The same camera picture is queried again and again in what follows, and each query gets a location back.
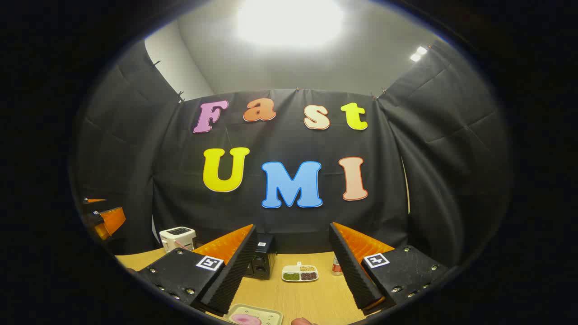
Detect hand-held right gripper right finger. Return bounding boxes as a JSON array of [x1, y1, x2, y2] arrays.
[[329, 222, 450, 316]]

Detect black electric oven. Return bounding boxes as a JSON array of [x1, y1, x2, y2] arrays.
[[244, 233, 277, 280]]

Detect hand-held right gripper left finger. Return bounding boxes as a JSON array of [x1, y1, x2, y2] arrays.
[[135, 224, 258, 316]]

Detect cream food tray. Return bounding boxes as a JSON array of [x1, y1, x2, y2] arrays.
[[224, 304, 284, 325]]

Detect white toaster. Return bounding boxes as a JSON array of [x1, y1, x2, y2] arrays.
[[159, 227, 197, 253]]

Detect black backdrop cloth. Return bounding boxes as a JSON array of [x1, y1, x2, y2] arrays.
[[75, 38, 513, 271]]

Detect white divided dish with beans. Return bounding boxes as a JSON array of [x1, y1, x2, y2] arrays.
[[282, 262, 319, 283]]

